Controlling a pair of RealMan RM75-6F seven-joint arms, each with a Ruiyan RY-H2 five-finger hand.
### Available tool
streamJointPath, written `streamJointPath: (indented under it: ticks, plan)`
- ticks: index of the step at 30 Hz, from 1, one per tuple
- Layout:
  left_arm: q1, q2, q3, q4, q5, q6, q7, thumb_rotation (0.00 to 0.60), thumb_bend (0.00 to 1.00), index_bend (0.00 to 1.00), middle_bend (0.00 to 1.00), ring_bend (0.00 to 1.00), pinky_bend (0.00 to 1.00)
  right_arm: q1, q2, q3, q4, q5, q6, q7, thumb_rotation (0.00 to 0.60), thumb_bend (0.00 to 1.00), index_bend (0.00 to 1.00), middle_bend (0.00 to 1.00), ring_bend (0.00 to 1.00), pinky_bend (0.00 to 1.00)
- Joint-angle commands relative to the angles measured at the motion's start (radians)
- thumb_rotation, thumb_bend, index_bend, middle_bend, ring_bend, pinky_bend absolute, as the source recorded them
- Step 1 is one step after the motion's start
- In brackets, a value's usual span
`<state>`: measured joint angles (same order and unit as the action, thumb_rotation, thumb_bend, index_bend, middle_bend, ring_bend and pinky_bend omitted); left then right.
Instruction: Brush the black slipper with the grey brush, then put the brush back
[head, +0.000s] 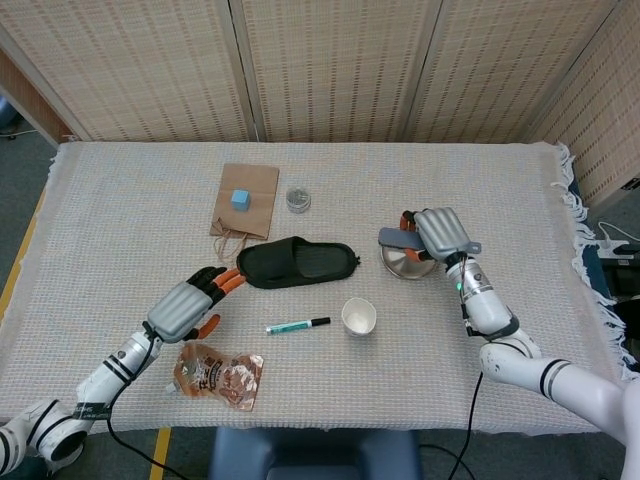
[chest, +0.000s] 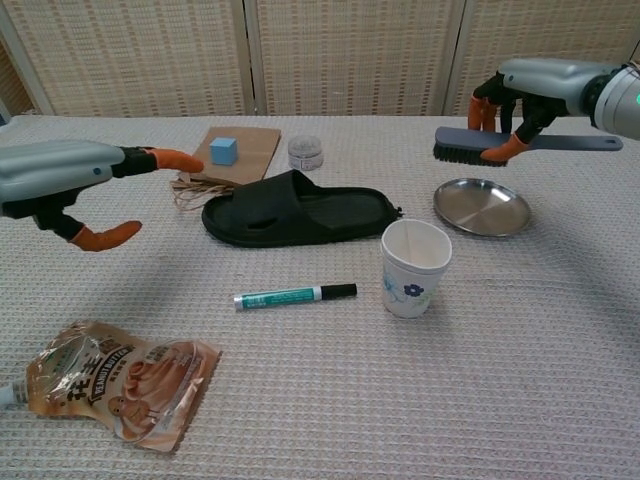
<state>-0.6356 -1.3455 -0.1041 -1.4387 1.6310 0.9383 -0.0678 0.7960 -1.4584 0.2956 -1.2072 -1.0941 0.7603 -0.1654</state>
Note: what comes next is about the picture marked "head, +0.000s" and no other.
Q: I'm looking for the left robot hand grey orange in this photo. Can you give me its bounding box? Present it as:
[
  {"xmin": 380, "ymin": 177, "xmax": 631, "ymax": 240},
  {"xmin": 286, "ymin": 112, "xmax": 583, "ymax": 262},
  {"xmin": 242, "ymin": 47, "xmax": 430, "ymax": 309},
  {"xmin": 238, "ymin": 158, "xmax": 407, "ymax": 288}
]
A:
[{"xmin": 146, "ymin": 266, "xmax": 246, "ymax": 345}]

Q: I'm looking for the right robot hand grey orange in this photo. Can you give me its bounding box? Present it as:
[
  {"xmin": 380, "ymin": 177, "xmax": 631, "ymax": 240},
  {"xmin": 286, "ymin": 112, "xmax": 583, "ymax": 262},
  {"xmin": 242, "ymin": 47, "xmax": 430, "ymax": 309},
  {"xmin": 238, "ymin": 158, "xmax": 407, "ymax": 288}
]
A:
[{"xmin": 398, "ymin": 207, "xmax": 476, "ymax": 264}]

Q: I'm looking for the grey cleaning brush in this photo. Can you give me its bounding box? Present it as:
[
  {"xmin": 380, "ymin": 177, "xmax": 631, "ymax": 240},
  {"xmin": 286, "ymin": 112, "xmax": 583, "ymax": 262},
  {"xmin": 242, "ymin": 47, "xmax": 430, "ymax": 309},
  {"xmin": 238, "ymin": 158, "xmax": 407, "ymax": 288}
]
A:
[{"xmin": 378, "ymin": 227, "xmax": 484, "ymax": 254}]

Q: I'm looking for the black rubber slipper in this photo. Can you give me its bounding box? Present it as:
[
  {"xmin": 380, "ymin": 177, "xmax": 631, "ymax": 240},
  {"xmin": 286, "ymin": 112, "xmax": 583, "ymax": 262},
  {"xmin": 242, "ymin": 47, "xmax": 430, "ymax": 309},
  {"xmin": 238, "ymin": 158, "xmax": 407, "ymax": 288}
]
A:
[{"xmin": 235, "ymin": 236, "xmax": 362, "ymax": 291}]

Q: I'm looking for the round stainless steel plate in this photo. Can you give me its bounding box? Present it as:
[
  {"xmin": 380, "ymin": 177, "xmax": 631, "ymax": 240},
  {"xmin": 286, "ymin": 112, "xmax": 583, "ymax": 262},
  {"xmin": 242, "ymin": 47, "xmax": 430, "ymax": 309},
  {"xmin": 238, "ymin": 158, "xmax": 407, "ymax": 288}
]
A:
[{"xmin": 381, "ymin": 244, "xmax": 439, "ymax": 282}]

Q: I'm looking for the peanut butter spout pouch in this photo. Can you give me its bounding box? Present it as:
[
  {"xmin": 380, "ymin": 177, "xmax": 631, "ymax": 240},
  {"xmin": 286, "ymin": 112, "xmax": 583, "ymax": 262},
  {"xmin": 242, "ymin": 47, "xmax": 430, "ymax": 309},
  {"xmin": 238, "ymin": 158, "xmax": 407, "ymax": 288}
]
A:
[{"xmin": 167, "ymin": 342, "xmax": 265, "ymax": 413}]

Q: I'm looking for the woven beige tablecloth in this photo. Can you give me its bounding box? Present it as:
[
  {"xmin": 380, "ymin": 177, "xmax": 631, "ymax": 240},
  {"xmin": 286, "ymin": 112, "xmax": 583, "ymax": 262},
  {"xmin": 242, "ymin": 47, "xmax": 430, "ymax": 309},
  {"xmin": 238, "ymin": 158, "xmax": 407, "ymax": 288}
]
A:
[{"xmin": 0, "ymin": 141, "xmax": 627, "ymax": 437}]

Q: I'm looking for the green marker pen black cap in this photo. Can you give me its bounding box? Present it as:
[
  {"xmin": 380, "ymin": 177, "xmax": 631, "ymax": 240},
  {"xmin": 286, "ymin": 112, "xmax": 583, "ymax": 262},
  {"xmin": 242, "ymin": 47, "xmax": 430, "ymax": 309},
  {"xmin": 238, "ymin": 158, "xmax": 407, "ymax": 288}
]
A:
[{"xmin": 265, "ymin": 316, "xmax": 332, "ymax": 337}]

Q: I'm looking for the flower print paper cup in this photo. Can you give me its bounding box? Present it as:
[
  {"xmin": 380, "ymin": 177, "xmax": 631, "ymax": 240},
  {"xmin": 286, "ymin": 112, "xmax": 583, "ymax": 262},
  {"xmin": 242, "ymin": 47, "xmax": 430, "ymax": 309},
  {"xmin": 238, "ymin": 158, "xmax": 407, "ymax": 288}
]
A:
[{"xmin": 341, "ymin": 297, "xmax": 377, "ymax": 338}]

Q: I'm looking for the brown paper bag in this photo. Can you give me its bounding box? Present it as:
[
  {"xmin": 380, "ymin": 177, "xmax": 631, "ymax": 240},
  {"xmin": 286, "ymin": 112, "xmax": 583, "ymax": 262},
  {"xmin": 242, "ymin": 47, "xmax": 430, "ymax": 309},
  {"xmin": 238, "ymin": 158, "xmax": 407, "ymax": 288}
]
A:
[{"xmin": 209, "ymin": 163, "xmax": 280, "ymax": 262}]

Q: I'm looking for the clear round clip jar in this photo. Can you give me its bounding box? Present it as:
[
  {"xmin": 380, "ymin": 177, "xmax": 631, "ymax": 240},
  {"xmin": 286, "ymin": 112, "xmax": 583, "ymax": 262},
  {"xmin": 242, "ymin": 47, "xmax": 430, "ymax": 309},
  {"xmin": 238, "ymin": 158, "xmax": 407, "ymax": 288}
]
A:
[{"xmin": 285, "ymin": 186, "xmax": 312, "ymax": 216}]

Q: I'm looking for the white power strip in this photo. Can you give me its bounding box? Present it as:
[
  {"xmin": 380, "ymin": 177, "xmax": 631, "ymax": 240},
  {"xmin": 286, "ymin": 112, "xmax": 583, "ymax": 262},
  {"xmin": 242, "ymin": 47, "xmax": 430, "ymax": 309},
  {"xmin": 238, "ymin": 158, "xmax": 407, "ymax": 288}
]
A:
[{"xmin": 596, "ymin": 222, "xmax": 640, "ymax": 261}]

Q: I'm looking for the bamboo folding screen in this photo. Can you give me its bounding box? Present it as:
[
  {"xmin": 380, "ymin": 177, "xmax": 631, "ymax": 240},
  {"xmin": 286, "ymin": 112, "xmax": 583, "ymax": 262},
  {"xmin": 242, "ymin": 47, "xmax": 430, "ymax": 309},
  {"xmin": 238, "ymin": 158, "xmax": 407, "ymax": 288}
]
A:
[{"xmin": 0, "ymin": 0, "xmax": 640, "ymax": 204}]

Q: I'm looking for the blue padded chair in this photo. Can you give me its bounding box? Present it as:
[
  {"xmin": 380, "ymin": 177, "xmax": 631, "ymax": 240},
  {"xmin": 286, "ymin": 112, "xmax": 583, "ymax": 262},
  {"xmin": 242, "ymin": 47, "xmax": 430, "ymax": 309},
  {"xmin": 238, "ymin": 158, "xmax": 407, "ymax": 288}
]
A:
[{"xmin": 207, "ymin": 427, "xmax": 422, "ymax": 480}]

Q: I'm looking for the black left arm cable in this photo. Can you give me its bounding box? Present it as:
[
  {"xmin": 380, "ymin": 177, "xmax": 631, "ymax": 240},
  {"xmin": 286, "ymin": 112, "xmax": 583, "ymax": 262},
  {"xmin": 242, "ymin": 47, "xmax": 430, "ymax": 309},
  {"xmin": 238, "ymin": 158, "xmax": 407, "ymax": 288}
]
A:
[{"xmin": 105, "ymin": 323, "xmax": 204, "ymax": 480}]

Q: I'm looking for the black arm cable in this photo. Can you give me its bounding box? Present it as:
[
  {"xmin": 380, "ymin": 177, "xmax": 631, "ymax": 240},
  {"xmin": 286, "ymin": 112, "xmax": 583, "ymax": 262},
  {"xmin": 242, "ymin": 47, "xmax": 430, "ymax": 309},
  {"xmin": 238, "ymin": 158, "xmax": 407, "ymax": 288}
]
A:
[
  {"xmin": 105, "ymin": 323, "xmax": 204, "ymax": 480},
  {"xmin": 448, "ymin": 372, "xmax": 484, "ymax": 480}
]

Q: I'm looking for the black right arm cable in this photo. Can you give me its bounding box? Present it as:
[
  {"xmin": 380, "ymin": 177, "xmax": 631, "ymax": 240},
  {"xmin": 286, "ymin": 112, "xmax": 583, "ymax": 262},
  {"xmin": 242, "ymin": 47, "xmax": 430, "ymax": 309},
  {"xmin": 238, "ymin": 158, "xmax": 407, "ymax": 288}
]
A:
[{"xmin": 448, "ymin": 372, "xmax": 484, "ymax": 480}]

